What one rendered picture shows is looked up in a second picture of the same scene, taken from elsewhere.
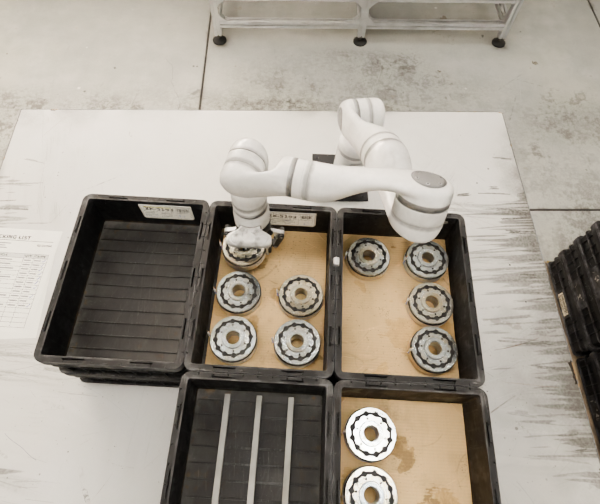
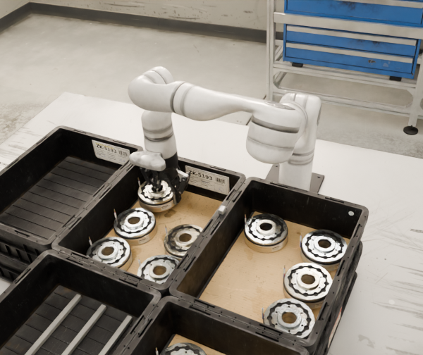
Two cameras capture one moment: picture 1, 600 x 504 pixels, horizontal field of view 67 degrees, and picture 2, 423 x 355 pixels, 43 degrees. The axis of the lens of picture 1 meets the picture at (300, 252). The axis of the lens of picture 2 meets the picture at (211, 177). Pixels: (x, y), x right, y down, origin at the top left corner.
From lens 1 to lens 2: 0.62 m
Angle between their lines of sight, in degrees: 30
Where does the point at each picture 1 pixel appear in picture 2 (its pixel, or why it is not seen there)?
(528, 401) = not seen: outside the picture
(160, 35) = not seen: hidden behind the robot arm
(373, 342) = (234, 301)
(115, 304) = (38, 209)
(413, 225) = (255, 139)
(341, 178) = (211, 95)
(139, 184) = not seen: hidden behind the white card
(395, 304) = (274, 277)
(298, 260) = (202, 220)
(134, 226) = (86, 164)
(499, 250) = not seen: outside the picture
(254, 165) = (154, 82)
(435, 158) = (400, 194)
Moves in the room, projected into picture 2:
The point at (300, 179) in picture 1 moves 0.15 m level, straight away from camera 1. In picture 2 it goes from (181, 93) to (213, 60)
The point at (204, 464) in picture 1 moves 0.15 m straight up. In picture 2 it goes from (26, 341) to (3, 295)
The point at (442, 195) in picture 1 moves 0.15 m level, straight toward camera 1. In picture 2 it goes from (280, 113) to (212, 145)
